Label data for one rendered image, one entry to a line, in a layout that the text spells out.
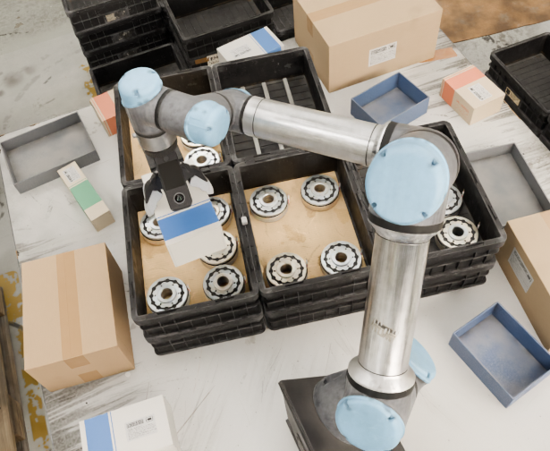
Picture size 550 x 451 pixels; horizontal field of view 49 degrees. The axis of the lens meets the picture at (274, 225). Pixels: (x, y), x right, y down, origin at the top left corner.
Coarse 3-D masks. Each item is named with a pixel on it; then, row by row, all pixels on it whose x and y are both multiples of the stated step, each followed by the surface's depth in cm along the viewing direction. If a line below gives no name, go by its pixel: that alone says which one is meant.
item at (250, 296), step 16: (128, 208) 155; (240, 208) 152; (128, 224) 152; (240, 224) 149; (128, 240) 149; (128, 256) 147; (128, 272) 144; (256, 288) 139; (192, 304) 138; (208, 304) 138; (224, 304) 139; (144, 320) 137; (160, 320) 139
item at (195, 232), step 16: (192, 160) 135; (144, 176) 133; (192, 192) 130; (160, 208) 128; (192, 208) 127; (208, 208) 127; (160, 224) 126; (176, 224) 126; (192, 224) 125; (208, 224) 125; (176, 240) 123; (192, 240) 125; (208, 240) 127; (224, 240) 130; (176, 256) 127; (192, 256) 130
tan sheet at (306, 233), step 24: (288, 192) 166; (288, 216) 162; (312, 216) 161; (336, 216) 161; (264, 240) 158; (288, 240) 158; (312, 240) 157; (336, 240) 156; (264, 264) 154; (312, 264) 153
